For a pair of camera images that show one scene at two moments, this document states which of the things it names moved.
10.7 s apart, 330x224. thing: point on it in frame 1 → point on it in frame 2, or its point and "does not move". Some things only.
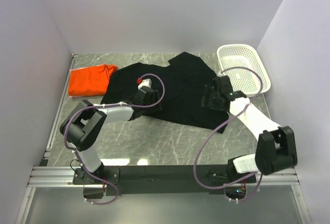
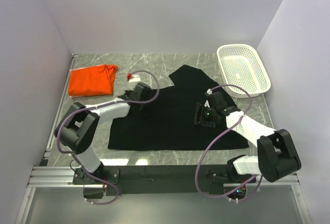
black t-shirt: (181, 84) → (168, 123)
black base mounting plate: (121, 180) does not move
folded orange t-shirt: (89, 81) does not move
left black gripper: (157, 98) does not move
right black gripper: (208, 97) → (200, 114)
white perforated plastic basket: (241, 80) does not move
